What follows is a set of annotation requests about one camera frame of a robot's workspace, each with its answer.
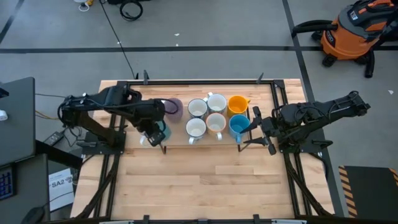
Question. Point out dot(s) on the black power adapter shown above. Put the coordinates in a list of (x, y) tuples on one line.
[(53, 138)]

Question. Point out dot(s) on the black computer mouse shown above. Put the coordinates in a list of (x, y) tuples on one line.
[(32, 215)]

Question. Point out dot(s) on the white mug navy lattice pattern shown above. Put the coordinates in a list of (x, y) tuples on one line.
[(216, 102)]

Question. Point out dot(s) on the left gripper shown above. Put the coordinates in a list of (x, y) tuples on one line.
[(150, 116)]

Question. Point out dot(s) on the teal mug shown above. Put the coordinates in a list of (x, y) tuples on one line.
[(166, 130)]

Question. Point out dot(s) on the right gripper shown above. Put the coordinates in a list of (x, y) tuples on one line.
[(273, 127)]

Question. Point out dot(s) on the plain yellow mug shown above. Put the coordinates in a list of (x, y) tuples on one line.
[(237, 105)]

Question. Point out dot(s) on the black aluminium table frame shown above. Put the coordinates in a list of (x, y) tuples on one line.
[(202, 82)]

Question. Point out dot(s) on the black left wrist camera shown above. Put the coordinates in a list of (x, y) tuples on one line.
[(156, 139)]

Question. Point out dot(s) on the black mat with hazard stripes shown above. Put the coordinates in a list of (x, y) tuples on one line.
[(368, 193)]

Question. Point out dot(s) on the purple mug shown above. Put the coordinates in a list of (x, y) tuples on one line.
[(178, 118)]

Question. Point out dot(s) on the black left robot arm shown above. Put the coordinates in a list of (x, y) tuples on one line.
[(93, 101)]

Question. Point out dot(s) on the small white device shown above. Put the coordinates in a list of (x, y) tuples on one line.
[(2, 115)]

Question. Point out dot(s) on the blue-lit keypad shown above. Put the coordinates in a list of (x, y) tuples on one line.
[(6, 183)]

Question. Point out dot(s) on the white mug with yellow dots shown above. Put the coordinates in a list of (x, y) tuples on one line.
[(215, 123)]

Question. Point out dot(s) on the orange shop vacuum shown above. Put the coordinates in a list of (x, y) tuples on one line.
[(348, 34)]

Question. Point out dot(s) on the white paper sign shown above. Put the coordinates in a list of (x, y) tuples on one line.
[(60, 193)]

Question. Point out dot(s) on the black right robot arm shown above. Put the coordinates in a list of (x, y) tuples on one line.
[(326, 109)]

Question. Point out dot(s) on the light blue mug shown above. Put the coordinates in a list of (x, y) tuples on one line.
[(238, 126)]

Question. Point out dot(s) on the navy mug bold white petals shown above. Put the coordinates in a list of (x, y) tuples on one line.
[(197, 108)]

